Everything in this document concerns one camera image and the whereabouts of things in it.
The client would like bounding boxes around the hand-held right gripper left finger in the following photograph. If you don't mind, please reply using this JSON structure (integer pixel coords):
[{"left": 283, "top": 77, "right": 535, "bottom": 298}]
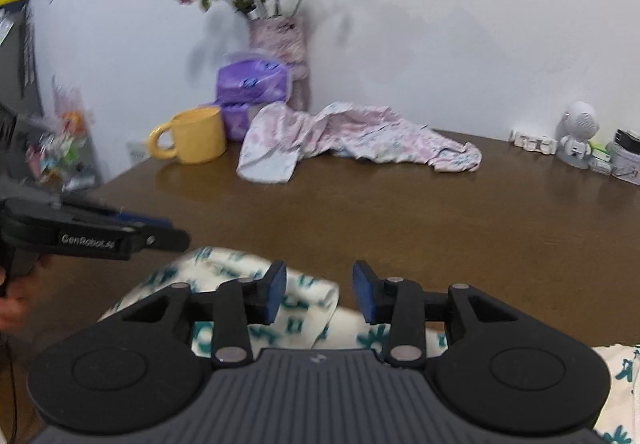
[{"left": 107, "top": 261, "right": 287, "bottom": 369}]

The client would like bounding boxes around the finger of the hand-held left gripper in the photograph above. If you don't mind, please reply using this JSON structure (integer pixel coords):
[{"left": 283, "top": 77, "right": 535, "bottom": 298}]
[
  {"left": 142, "top": 226, "right": 192, "bottom": 254},
  {"left": 62, "top": 204, "right": 173, "bottom": 229}
]

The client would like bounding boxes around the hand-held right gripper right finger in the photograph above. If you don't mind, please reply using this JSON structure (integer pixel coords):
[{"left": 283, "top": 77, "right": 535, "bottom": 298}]
[{"left": 352, "top": 260, "right": 531, "bottom": 369}]

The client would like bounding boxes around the cream green floral garment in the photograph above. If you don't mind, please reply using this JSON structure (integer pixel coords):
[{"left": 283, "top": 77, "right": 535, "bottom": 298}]
[{"left": 97, "top": 246, "right": 640, "bottom": 444}]

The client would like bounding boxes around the person's left hand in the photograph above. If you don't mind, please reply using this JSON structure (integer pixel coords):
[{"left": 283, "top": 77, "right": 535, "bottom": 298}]
[{"left": 0, "top": 256, "right": 53, "bottom": 330}]

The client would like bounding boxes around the snack storage shelf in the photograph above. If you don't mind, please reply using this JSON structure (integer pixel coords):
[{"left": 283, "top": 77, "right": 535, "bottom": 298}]
[{"left": 27, "top": 74, "right": 99, "bottom": 193}]

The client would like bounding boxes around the yellow mug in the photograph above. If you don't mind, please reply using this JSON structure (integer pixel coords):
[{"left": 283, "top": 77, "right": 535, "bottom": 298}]
[{"left": 148, "top": 106, "right": 229, "bottom": 166}]

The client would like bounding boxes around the purple tissue pack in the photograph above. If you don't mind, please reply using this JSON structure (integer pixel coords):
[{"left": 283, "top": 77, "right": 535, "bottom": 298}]
[
  {"left": 200, "top": 100, "right": 262, "bottom": 143},
  {"left": 216, "top": 58, "right": 294, "bottom": 106}
]

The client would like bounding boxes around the pink floral garment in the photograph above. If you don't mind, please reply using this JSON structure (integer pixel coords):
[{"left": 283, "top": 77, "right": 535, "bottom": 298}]
[{"left": 236, "top": 101, "right": 484, "bottom": 185}]

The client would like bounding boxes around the grey refrigerator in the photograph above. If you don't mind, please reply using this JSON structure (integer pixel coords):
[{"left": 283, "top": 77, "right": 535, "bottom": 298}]
[{"left": 0, "top": 0, "right": 47, "bottom": 125}]

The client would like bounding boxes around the pink fuzzy vase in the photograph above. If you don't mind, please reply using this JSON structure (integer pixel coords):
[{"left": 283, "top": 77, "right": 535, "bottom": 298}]
[{"left": 248, "top": 16, "right": 312, "bottom": 113}]

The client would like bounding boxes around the white astronaut speaker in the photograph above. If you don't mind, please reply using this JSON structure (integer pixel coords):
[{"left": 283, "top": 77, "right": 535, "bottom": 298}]
[{"left": 557, "top": 100, "right": 602, "bottom": 170}]

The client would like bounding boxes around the grey tin box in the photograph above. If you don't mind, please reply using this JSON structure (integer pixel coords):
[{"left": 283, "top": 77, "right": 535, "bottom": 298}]
[{"left": 610, "top": 144, "right": 640, "bottom": 186}]

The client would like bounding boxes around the black charger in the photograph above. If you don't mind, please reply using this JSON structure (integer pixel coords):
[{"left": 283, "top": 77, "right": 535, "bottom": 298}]
[{"left": 614, "top": 128, "right": 640, "bottom": 151}]

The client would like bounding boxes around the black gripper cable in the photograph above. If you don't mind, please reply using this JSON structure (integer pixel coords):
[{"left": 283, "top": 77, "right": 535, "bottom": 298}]
[{"left": 0, "top": 329, "right": 22, "bottom": 444}]

